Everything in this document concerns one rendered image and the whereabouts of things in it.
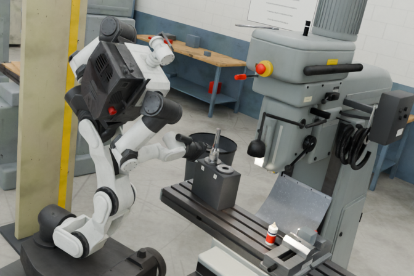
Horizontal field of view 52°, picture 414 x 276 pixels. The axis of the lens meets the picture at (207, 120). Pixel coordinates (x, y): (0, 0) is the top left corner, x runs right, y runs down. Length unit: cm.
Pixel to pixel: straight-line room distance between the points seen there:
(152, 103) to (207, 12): 623
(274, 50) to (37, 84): 185
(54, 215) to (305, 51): 154
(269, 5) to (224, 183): 516
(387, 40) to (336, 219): 409
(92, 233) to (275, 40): 128
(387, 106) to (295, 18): 496
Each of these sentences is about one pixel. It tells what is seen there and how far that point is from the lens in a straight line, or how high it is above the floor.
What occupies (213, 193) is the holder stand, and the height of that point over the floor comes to 104.
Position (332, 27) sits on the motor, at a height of 193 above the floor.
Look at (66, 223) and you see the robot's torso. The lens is 237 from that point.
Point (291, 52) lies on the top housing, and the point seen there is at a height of 184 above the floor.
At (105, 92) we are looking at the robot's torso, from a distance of 170.
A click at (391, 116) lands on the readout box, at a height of 164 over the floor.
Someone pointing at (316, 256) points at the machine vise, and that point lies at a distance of 196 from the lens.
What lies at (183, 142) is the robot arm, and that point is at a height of 132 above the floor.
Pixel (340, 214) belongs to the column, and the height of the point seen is 103.
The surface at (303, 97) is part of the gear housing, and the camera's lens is 167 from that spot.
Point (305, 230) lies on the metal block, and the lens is 191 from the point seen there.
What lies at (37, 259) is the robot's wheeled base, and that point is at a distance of 242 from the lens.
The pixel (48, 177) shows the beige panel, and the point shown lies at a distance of 335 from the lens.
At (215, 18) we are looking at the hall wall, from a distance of 769.
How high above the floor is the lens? 203
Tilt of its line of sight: 18 degrees down
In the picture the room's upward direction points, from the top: 10 degrees clockwise
